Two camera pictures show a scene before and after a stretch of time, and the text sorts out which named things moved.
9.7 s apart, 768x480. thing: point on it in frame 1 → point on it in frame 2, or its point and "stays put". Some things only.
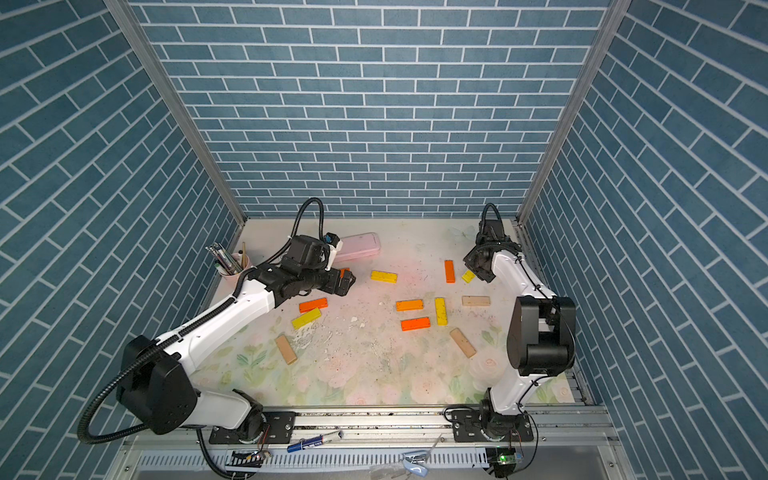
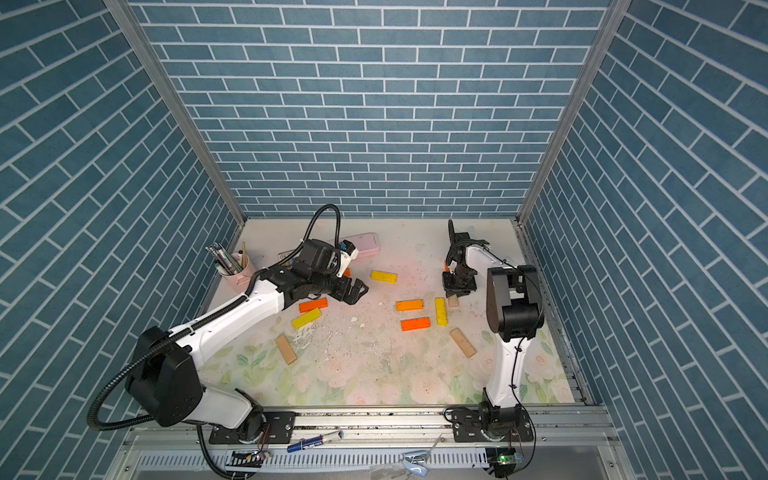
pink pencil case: [359, 245] stays put
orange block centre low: [413, 324] stays put
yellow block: [441, 311] stays put
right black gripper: [469, 261] → [450, 290]
